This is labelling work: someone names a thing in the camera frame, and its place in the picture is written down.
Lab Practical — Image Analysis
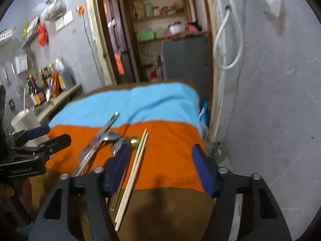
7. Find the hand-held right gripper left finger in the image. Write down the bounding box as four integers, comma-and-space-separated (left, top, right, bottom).
29, 144, 132, 241

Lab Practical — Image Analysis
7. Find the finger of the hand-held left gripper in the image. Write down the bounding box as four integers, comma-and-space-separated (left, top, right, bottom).
10, 125, 51, 146
15, 134, 72, 160

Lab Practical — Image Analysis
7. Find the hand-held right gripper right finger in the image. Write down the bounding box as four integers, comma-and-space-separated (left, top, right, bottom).
192, 144, 293, 241

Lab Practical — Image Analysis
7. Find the white utensil container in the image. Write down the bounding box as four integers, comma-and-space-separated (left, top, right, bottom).
11, 109, 49, 147

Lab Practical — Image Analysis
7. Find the plain steel spoon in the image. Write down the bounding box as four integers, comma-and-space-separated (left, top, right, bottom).
71, 131, 121, 177

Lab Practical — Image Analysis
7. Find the wooden chopstick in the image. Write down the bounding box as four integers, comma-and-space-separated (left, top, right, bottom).
115, 129, 148, 223

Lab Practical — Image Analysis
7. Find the wooden chopsticks pair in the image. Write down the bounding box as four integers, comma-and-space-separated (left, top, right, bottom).
116, 132, 149, 232

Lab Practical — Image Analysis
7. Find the gold spoon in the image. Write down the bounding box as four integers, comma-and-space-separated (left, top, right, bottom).
110, 136, 141, 211

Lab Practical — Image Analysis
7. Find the flat steel knife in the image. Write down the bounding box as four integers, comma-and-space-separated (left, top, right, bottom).
77, 112, 121, 161

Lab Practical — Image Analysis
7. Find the brown sauce packet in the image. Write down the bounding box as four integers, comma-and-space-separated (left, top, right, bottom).
50, 70, 61, 98

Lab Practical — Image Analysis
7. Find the blue packet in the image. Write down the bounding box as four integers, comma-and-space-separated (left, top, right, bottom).
199, 102, 210, 131

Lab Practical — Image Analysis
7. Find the large oil bottle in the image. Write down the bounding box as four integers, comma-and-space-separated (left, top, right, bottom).
55, 58, 76, 88

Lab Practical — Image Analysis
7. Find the red plastic bag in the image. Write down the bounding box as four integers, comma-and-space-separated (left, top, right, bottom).
37, 24, 49, 47

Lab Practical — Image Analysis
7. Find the white dish rack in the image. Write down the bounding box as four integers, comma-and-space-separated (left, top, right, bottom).
0, 26, 17, 46

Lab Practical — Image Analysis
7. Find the grey refrigerator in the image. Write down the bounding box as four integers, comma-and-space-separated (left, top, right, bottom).
160, 34, 213, 103

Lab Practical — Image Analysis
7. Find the brown wooden door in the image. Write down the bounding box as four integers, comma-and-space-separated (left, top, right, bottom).
97, 0, 139, 83

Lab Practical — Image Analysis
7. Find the hanging filled plastic bag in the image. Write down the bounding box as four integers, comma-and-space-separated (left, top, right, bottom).
40, 0, 67, 22

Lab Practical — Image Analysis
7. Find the green box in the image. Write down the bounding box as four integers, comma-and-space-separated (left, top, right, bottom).
136, 30, 156, 43

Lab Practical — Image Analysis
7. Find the pink cloth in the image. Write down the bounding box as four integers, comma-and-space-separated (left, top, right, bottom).
166, 21, 203, 37

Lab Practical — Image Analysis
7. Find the white pot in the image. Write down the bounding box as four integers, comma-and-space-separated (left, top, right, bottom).
169, 24, 185, 34

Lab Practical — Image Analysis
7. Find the wooden shelf unit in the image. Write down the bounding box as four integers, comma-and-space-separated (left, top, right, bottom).
125, 0, 191, 81

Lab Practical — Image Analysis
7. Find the white wall box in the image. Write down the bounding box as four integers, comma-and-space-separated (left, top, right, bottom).
14, 54, 28, 74

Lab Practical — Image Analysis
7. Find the wall rack with packets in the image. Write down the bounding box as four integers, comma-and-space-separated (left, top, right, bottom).
22, 16, 42, 47

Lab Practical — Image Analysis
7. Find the pale wooden door frame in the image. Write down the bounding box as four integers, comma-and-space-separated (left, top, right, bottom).
84, 0, 226, 141

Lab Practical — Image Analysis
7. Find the white wall switch panel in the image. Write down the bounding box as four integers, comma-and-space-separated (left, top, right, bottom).
55, 10, 74, 32

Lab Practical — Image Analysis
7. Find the white hose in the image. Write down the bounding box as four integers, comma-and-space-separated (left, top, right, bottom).
213, 0, 251, 71

